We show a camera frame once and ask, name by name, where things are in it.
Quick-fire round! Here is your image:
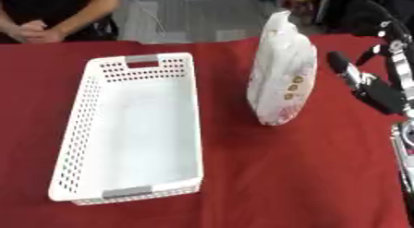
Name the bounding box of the person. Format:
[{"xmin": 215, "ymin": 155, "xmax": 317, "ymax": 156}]
[{"xmin": 0, "ymin": 0, "xmax": 122, "ymax": 44}]

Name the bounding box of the white cable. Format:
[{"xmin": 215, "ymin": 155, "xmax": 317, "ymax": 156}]
[{"xmin": 129, "ymin": 0, "xmax": 168, "ymax": 36}]

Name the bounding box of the white plastic snack bag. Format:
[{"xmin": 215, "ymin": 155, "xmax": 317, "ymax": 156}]
[{"xmin": 246, "ymin": 10, "xmax": 319, "ymax": 126}]

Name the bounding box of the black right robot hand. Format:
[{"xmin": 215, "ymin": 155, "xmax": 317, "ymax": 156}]
[{"xmin": 324, "ymin": 20, "xmax": 414, "ymax": 116}]

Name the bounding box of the white perforated plastic basket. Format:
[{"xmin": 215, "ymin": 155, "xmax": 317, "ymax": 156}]
[{"xmin": 46, "ymin": 52, "xmax": 206, "ymax": 207}]

